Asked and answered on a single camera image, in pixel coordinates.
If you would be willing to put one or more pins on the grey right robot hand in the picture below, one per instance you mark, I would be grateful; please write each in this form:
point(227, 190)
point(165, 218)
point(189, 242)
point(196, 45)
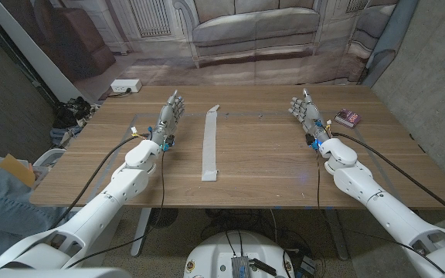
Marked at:
point(310, 114)

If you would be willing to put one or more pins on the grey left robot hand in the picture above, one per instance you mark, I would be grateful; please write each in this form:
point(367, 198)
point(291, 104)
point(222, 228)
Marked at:
point(167, 117)

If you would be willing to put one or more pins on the purple Jell-O box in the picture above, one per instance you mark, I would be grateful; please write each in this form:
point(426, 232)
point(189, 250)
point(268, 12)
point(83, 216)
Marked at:
point(348, 117)

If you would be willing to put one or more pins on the white bandage strip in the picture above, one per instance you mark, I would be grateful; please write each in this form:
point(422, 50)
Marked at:
point(209, 146)

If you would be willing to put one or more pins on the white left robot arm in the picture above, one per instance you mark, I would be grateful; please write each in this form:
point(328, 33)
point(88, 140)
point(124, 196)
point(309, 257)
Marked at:
point(102, 204)

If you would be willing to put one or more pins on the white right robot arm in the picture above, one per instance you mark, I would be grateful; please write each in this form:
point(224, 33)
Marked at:
point(381, 204)

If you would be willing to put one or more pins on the white power strip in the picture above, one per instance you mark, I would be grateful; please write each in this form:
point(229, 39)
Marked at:
point(126, 85)

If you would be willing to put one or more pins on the printed sofa room backdrop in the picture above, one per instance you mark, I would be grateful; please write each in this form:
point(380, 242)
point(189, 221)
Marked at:
point(245, 38)

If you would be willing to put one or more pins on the black round fan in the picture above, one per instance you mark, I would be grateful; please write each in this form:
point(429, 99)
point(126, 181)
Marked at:
point(163, 218)

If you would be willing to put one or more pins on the blue grey cloth bundle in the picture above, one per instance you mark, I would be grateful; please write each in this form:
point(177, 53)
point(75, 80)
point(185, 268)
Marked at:
point(62, 135)

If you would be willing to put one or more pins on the blue grey rolled fabric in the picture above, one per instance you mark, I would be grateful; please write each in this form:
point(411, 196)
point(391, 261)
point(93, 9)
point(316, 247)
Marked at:
point(390, 34)

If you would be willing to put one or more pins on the white table leg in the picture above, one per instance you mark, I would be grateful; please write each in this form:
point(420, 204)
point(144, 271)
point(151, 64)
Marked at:
point(337, 235)
point(140, 231)

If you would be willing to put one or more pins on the white plastic bin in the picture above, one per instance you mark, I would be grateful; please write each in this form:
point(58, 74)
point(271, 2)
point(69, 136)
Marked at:
point(50, 158)

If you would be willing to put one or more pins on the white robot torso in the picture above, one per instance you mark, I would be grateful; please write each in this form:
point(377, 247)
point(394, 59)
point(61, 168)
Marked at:
point(215, 255)

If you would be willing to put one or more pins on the white slanted beam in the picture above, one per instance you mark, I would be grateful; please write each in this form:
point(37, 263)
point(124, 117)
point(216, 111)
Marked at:
point(33, 50)

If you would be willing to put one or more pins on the small power adapter box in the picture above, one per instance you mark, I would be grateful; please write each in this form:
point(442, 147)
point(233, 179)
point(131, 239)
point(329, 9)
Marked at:
point(307, 265)

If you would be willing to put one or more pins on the yellow paper envelope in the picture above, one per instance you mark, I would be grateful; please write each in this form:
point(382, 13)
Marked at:
point(18, 170)

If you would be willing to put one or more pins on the grey finned electronics box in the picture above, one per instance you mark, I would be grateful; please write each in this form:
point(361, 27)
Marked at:
point(240, 267)

